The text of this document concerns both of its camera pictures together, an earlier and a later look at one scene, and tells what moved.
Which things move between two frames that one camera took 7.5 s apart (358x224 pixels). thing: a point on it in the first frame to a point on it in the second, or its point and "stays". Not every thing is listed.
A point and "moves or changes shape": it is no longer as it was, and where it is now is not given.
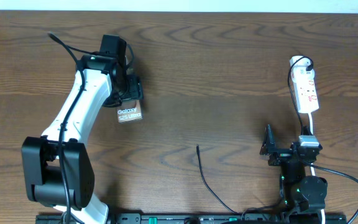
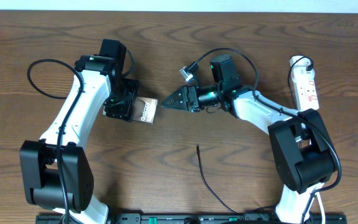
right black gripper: x=268 y=148 to x=188 y=94
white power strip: x=302 y=73 stays
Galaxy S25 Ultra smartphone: x=130 y=111 moves or changes shape
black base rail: x=196 y=218 stays
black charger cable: x=299 y=115 to x=222 y=201
